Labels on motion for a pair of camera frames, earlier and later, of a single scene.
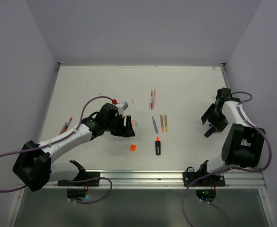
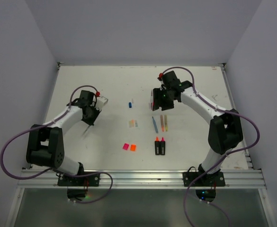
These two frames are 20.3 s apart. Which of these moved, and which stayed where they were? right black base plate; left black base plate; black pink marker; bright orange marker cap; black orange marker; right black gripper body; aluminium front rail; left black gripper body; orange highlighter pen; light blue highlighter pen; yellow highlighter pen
Moved: left black gripper body; right black gripper body; black pink marker
Stayed: yellow highlighter pen; aluminium front rail; orange highlighter pen; light blue highlighter pen; black orange marker; bright orange marker cap; left black base plate; right black base plate
